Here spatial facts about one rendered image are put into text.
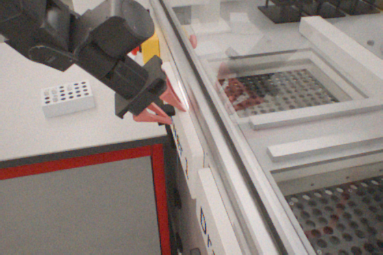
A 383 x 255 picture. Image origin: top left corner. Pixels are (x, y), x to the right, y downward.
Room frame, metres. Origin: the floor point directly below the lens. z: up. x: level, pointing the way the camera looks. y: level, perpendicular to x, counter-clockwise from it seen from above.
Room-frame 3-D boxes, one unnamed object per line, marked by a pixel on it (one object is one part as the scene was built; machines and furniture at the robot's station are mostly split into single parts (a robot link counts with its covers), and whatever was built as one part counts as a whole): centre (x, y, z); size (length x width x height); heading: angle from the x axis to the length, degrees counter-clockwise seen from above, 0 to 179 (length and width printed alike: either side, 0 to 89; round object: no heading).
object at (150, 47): (0.81, 0.12, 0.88); 0.07 x 0.05 x 0.07; 13
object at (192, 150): (0.49, 0.02, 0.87); 0.29 x 0.02 x 0.11; 13
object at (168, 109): (0.48, 0.05, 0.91); 0.07 x 0.04 x 0.01; 13
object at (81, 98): (0.70, 0.32, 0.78); 0.12 x 0.08 x 0.04; 112
